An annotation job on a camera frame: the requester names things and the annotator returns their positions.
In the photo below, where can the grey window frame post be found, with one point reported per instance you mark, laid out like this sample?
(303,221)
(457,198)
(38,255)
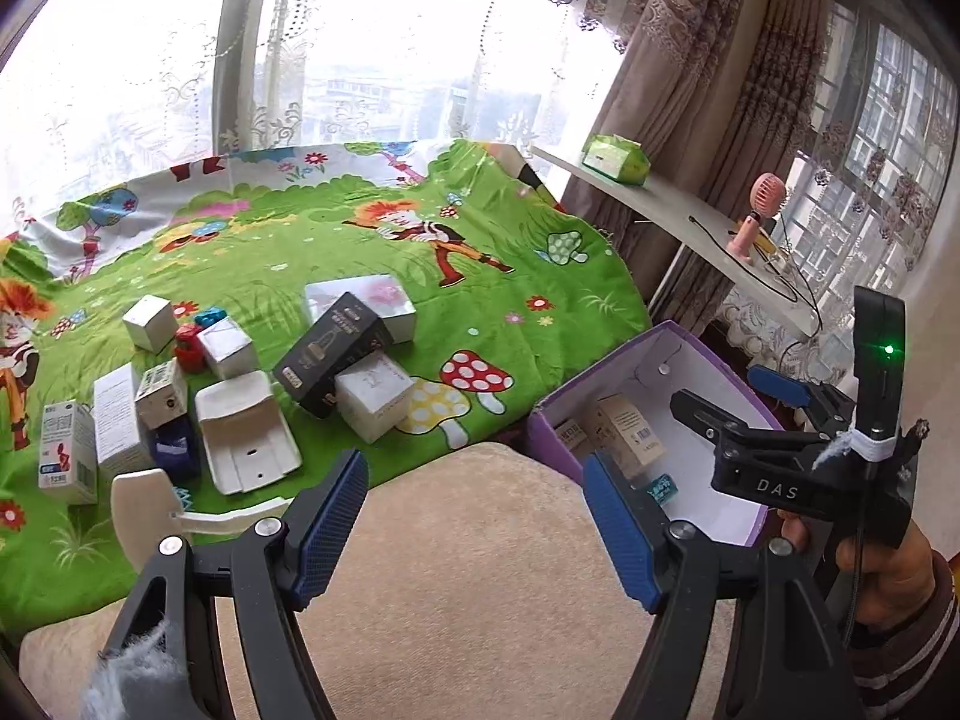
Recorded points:
(236,52)

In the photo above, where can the white blue medicine box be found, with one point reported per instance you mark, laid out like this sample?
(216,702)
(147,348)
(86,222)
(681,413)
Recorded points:
(67,454)

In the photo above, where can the beige box with label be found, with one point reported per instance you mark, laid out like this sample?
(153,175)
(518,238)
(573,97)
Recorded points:
(626,431)

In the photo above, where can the tall white box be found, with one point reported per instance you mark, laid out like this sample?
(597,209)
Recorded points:
(120,420)

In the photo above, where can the purple cardboard box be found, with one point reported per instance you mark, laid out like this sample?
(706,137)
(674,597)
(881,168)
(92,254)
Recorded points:
(690,495)

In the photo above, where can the small white cube box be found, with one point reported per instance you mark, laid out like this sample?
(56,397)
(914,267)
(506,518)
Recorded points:
(150,322)

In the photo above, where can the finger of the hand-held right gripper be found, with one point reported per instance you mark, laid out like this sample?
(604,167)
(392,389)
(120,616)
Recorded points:
(712,420)
(780,384)

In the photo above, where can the pink handheld fan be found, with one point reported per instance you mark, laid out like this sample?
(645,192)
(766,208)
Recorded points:
(766,195)

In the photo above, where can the beige cushion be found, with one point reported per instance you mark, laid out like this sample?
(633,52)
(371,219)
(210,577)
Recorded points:
(465,577)

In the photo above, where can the large white pink-print box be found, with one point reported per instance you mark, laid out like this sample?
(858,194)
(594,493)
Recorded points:
(390,300)

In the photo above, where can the blue toy block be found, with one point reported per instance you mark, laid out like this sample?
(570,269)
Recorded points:
(211,316)

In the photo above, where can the white box with brown print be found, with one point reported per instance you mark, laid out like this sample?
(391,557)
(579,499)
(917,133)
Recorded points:
(577,441)

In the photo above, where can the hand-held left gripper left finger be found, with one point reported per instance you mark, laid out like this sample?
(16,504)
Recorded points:
(330,532)

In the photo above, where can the person's right forearm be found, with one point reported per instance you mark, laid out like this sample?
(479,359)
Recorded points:
(915,660)

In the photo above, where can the black product box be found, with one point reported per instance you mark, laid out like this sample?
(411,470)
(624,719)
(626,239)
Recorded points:
(330,352)

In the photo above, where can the red toy block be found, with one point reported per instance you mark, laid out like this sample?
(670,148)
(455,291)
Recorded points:
(187,349)

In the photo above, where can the white shelf board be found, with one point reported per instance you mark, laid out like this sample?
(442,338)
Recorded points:
(675,210)

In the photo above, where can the person's right hand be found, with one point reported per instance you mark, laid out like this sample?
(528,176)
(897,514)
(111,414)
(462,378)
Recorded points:
(892,585)

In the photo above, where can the white plastic tray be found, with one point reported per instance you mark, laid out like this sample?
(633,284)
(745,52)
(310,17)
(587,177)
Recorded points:
(240,435)

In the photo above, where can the white plastic hook holder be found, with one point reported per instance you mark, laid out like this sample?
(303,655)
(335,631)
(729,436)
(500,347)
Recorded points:
(142,510)

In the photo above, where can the sheer lace curtain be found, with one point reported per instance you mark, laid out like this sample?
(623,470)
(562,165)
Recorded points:
(420,30)

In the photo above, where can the teal packet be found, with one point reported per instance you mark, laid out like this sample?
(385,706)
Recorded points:
(664,489)

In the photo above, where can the white patterned small box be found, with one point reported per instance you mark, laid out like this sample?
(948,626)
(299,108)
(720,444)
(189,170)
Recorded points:
(161,394)

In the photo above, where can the glossy blue box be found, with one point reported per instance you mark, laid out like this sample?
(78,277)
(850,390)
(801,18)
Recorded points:
(176,450)

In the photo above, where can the grey fluff tuft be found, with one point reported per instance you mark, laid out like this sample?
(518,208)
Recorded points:
(131,682)

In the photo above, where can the brown patterned curtain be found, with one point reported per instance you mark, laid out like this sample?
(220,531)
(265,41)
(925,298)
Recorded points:
(697,75)

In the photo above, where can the white lace side curtain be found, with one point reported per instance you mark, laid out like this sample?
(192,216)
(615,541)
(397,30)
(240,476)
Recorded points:
(900,135)

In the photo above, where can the white box with silver face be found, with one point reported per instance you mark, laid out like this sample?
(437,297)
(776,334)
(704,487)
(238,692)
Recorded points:
(225,349)

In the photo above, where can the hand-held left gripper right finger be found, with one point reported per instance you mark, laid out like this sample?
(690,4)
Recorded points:
(622,532)

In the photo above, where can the green tissue pack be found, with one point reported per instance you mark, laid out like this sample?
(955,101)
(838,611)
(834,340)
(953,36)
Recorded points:
(615,157)

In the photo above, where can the white box with grey logo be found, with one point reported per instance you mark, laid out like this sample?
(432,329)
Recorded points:
(371,397)

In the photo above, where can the green printed blanket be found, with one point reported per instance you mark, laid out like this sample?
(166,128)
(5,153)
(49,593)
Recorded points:
(315,232)

